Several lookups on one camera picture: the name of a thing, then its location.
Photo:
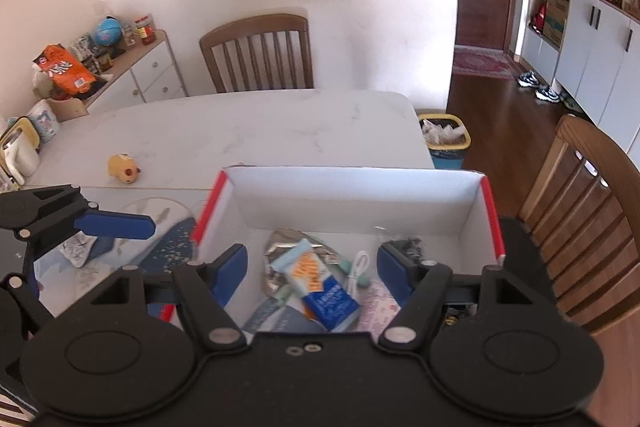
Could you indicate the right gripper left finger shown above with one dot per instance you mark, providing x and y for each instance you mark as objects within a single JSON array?
[{"x": 203, "y": 290}]

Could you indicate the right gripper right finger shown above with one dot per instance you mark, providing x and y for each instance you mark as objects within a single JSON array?
[{"x": 420, "y": 290}]

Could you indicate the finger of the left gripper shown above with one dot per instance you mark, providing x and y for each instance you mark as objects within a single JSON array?
[{"x": 120, "y": 225}]

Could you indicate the bag of black seeds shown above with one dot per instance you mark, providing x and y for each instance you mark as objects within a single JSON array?
[{"x": 410, "y": 247}]

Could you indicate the black snack bar packet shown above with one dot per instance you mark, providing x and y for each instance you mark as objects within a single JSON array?
[{"x": 453, "y": 316}]

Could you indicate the pink pastry packet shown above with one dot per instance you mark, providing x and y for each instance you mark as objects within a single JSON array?
[{"x": 378, "y": 308}]

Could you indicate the silver printed foil packet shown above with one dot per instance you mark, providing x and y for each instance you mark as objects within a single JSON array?
[{"x": 77, "y": 249}]

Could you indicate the yellow plush toy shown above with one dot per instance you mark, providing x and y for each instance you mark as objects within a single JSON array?
[{"x": 123, "y": 168}]

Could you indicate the teal green pen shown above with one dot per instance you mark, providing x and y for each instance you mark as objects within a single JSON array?
[{"x": 356, "y": 271}]

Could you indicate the brown foil snack bag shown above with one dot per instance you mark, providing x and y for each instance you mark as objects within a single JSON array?
[{"x": 279, "y": 253}]

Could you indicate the blue white snack packet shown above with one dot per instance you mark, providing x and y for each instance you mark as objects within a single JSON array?
[{"x": 320, "y": 291}]

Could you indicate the red cardboard box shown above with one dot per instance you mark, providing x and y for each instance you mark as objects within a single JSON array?
[{"x": 348, "y": 209}]

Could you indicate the white electric kettle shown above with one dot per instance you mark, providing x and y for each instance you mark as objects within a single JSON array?
[{"x": 19, "y": 150}]

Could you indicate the white patterned mug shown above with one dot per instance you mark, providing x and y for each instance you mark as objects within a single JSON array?
[{"x": 43, "y": 118}]

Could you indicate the orange snack bag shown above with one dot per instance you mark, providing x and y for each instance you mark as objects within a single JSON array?
[{"x": 65, "y": 71}]

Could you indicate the yellow rim trash bin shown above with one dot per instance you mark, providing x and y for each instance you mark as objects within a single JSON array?
[{"x": 446, "y": 138}]

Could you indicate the white drawer cabinet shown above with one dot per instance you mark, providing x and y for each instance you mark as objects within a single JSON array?
[{"x": 142, "y": 75}]

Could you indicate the wooden chair at right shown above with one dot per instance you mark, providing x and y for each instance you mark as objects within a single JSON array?
[{"x": 582, "y": 214}]

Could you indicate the blue globe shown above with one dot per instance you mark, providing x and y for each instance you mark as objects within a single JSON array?
[{"x": 108, "y": 34}]

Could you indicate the red lid jar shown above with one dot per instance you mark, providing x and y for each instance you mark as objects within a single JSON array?
[{"x": 146, "y": 29}]

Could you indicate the wooden chair behind table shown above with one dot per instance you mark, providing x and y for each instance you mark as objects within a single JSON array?
[{"x": 259, "y": 53}]

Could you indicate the white wall cabinet unit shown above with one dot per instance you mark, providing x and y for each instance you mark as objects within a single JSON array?
[{"x": 584, "y": 54}]

